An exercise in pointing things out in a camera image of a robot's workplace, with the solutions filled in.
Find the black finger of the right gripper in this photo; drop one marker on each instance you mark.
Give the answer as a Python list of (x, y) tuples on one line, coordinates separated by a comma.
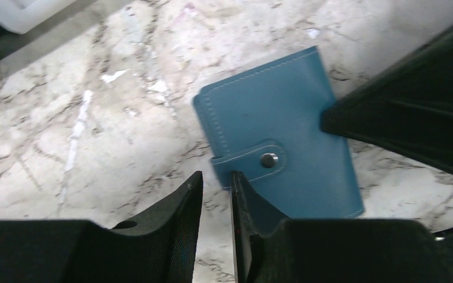
[(407, 109)]

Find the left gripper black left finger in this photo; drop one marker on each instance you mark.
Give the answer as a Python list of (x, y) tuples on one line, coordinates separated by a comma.
[(156, 245)]

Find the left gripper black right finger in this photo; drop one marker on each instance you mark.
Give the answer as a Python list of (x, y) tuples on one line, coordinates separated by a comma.
[(270, 247)]

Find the blue leather card holder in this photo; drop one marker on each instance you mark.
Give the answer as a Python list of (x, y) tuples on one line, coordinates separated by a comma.
[(265, 123)]

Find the white middle tray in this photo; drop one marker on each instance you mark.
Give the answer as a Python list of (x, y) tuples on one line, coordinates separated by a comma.
[(20, 17)]

